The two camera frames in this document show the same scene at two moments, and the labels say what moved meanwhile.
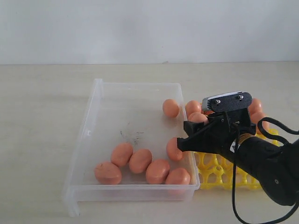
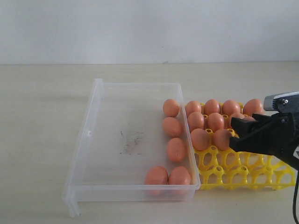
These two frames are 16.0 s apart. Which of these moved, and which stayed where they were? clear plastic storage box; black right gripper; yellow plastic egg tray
Moved: black right gripper
Stayed: clear plastic storage box; yellow plastic egg tray
